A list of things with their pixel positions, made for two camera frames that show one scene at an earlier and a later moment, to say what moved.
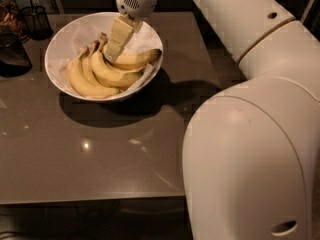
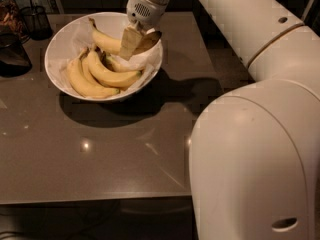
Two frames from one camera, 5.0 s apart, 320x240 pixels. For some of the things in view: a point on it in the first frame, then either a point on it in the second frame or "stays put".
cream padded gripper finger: [121, 30] → [130, 38]
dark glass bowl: [15, 58] stays put
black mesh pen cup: [36, 20] stays put
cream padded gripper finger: [137, 25] → [152, 30]
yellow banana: [77, 75] stays put
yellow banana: [135, 59] → [106, 41]
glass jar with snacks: [11, 15] stays put
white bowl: [77, 32] stays put
